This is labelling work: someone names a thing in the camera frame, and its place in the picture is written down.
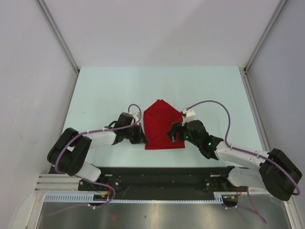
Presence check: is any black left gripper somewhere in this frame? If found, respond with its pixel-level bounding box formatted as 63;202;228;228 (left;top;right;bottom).
123;123;148;145

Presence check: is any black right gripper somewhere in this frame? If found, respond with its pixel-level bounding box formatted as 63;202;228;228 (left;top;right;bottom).
166;121;201;148

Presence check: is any red cloth napkin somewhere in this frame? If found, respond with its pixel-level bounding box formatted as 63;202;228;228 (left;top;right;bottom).
143;99;185;150

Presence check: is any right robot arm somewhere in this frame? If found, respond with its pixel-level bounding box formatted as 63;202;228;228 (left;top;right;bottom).
167;120;303;201

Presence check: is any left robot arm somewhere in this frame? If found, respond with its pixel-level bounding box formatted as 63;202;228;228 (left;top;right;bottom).
47;112;148;191

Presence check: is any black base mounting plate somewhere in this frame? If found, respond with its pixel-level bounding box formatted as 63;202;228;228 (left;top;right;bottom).
77;166;239;197

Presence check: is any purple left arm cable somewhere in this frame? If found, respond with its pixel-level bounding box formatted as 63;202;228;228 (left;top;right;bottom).
46;104;142;215

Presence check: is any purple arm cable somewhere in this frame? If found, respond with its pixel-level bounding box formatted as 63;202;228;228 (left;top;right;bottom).
182;100;301;224
46;104;142;215

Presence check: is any aluminium front rail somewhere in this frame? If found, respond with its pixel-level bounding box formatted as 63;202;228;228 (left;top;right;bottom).
34;174;80;193

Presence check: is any white slotted cable duct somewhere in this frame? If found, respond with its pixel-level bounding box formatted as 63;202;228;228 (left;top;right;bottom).
44;192;226;205

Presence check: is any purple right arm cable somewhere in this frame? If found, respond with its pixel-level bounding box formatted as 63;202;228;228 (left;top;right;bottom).
182;100;301;224

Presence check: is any left aluminium frame post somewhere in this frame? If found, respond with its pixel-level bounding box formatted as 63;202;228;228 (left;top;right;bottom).
35;0;80;75

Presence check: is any aluminium frame post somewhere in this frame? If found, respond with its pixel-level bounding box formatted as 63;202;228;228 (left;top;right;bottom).
244;0;289;73
35;0;80;75

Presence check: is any right aluminium frame post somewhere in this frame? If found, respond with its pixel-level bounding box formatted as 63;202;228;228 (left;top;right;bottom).
244;0;289;73

